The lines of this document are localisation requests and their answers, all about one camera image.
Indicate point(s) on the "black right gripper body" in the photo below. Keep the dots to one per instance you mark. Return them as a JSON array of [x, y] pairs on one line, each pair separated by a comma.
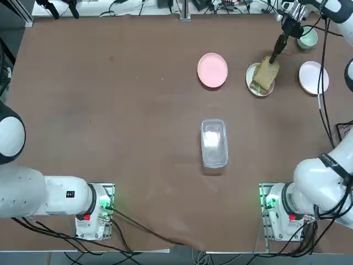
[[293, 27]]

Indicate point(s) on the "mint green bowl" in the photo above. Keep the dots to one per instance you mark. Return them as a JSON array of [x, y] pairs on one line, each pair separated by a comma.
[[309, 41]]

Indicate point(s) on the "brown crust bread slice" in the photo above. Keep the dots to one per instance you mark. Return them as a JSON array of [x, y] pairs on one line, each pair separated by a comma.
[[265, 89], [266, 73]]

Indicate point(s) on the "green lettuce leaf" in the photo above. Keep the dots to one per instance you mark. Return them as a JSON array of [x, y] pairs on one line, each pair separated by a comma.
[[257, 87]]

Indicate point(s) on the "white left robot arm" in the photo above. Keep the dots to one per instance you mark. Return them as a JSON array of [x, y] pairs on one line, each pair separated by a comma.
[[33, 190]]

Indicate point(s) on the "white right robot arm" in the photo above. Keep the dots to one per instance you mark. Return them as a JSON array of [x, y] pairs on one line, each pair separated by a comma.
[[311, 176]]

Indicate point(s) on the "white round plate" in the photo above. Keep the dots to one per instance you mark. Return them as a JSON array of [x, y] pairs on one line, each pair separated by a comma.
[[249, 74]]

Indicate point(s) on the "pale pinkish round plate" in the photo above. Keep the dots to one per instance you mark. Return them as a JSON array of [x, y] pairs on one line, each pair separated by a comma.
[[310, 78]]

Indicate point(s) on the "salmon pink round plate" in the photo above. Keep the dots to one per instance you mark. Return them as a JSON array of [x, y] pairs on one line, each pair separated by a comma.
[[212, 70]]

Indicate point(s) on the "black power adapter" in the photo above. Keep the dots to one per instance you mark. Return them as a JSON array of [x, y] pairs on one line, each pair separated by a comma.
[[202, 4]]

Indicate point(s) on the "clear plastic food container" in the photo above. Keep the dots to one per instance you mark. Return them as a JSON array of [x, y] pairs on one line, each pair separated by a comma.
[[214, 143]]

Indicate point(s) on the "black stand leg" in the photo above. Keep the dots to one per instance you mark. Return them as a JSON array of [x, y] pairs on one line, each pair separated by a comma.
[[73, 9], [53, 8]]

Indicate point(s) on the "black metal stand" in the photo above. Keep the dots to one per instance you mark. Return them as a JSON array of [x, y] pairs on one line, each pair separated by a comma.
[[4, 71]]

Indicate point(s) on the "white bracket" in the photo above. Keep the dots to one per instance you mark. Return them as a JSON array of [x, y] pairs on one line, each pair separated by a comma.
[[184, 18]]

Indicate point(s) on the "aluminium upright post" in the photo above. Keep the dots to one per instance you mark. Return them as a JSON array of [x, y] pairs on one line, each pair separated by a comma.
[[184, 7]]

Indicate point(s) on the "aluminium frame post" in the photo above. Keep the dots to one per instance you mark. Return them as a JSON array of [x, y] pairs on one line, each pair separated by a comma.
[[23, 13]]

